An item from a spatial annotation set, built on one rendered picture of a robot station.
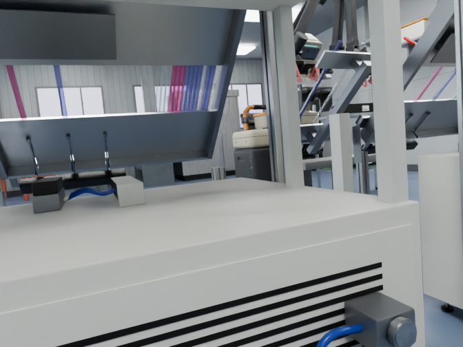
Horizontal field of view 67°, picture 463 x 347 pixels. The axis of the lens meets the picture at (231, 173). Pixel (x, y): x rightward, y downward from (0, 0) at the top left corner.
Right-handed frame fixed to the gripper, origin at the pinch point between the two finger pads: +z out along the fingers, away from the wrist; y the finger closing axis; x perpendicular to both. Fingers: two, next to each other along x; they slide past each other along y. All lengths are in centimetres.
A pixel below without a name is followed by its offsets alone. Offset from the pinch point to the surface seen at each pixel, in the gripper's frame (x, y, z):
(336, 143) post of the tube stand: 14.3, 7.8, 23.0
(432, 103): 1, 62, 16
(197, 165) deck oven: 517, 192, -381
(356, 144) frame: 22.0, 28.1, 18.4
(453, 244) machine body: 16, 29, 75
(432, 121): 11, 73, 17
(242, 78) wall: 458, 398, -628
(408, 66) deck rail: -17.3, 30.2, 14.3
